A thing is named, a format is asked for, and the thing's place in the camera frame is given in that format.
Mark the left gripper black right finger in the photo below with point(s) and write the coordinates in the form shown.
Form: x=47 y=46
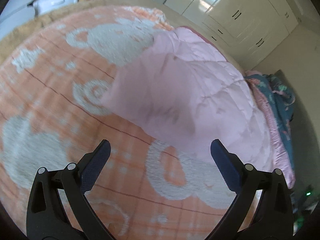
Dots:
x=273 y=217

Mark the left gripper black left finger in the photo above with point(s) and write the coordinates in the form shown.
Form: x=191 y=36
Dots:
x=46 y=216

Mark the pink quilted jacket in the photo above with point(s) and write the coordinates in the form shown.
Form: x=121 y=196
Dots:
x=183 y=92

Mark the teal pink floral duvet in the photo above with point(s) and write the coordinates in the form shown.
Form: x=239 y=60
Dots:
x=276 y=100

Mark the orange white fleece blanket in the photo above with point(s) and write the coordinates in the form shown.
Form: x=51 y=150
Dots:
x=51 y=115

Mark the beige bed sheet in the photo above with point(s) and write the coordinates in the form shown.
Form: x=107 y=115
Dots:
x=21 y=33

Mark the white glossy wardrobe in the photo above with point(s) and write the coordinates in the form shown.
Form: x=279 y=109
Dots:
x=248 y=30

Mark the white rounded desk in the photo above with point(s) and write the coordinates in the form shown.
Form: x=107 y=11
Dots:
x=16 y=13

